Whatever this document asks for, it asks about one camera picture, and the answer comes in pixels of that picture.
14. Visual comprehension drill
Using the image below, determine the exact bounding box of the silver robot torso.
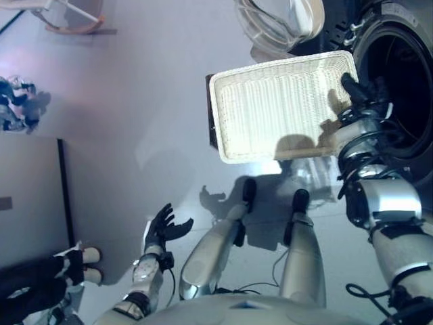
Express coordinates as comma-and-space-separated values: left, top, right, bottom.
135, 293, 390, 325

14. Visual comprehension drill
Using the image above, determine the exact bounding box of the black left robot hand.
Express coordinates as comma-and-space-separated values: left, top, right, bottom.
144, 202, 194, 255

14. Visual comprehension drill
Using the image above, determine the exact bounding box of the silver right robot leg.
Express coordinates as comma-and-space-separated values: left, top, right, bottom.
279, 188, 327, 309

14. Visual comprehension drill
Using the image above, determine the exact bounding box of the dark brown stool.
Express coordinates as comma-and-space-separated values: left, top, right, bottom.
205, 74, 221, 150

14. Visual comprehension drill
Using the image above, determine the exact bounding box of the idle silver humanoid robot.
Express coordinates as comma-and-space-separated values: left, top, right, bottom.
0, 74, 47, 131

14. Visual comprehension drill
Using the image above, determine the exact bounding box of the person in black trousers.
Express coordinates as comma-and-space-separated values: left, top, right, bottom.
0, 245, 104, 324

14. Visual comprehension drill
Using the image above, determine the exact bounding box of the round glass washer door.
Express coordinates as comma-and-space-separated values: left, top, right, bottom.
233, 0, 325, 51

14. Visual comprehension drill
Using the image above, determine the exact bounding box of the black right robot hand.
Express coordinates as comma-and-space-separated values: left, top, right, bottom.
340, 72, 390, 118

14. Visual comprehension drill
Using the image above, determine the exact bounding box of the grey front-load washing machine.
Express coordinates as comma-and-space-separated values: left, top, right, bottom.
317, 0, 433, 187

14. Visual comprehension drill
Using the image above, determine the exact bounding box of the white wicker tray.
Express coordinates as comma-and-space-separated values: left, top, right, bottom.
208, 49, 360, 165

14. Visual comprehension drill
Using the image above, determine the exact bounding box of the white rocking chair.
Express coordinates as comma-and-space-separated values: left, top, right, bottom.
32, 0, 118, 36

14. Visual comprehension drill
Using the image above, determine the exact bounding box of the black wall edge strip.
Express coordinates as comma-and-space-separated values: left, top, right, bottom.
56, 137, 76, 250

